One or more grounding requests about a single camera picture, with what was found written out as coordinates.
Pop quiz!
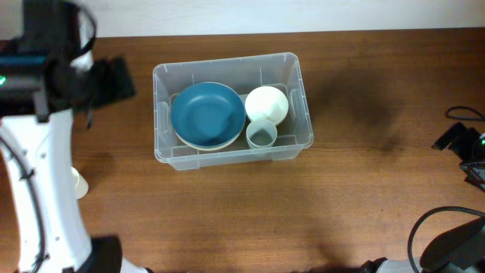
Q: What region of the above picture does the dark blue large bowl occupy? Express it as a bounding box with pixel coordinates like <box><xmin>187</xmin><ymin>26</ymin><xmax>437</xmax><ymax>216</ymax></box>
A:
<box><xmin>171</xmin><ymin>82</ymin><xmax>246</xmax><ymax>137</ymax></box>

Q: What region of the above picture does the white small bowl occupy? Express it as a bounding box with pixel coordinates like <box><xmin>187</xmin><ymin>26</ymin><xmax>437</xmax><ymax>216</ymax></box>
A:
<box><xmin>244</xmin><ymin>86</ymin><xmax>289</xmax><ymax>126</ymax></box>

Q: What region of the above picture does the cream large bowl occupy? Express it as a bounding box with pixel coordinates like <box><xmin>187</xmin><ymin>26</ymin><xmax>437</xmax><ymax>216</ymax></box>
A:
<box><xmin>174</xmin><ymin>130</ymin><xmax>243</xmax><ymax>152</ymax></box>

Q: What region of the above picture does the grey translucent cup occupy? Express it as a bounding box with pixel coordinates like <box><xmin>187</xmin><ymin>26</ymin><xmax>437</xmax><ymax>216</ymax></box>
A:
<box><xmin>246</xmin><ymin>119</ymin><xmax>277</xmax><ymax>149</ymax></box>

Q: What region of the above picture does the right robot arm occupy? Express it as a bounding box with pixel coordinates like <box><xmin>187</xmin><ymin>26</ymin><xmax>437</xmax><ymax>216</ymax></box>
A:
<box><xmin>359</xmin><ymin>122</ymin><xmax>484</xmax><ymax>273</ymax></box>

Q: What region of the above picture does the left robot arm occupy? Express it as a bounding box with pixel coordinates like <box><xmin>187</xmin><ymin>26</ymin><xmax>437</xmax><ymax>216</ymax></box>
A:
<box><xmin>1</xmin><ymin>1</ymin><xmax>139</xmax><ymax>272</ymax></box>

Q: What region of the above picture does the clear plastic storage bin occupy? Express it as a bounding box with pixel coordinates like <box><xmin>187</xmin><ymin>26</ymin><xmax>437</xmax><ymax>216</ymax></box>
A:
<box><xmin>152</xmin><ymin>52</ymin><xmax>314</xmax><ymax>171</ymax></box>

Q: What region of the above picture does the cream cup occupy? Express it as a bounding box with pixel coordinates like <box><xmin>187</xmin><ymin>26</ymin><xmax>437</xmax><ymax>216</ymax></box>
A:
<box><xmin>71</xmin><ymin>168</ymin><xmax>89</xmax><ymax>199</ymax></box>

